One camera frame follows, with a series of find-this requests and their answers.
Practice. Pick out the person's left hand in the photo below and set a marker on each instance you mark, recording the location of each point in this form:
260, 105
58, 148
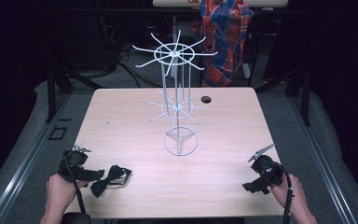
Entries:
60, 191

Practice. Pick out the person's dark clothing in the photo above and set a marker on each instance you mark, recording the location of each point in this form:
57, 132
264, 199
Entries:
76, 218

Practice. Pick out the aluminium floor rail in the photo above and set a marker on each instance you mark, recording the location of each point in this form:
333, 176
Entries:
320, 168
21, 177

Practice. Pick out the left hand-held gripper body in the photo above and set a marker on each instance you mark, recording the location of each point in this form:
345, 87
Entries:
74, 158

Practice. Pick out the black bow tie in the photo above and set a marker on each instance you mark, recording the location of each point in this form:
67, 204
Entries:
110, 180

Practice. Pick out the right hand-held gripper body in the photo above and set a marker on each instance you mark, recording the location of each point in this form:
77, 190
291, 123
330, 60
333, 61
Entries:
267, 169

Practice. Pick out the person's right hand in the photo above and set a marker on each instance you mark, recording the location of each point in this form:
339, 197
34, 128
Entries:
287, 194

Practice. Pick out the black metal stand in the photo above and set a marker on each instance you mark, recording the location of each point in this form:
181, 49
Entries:
56, 90
298, 90

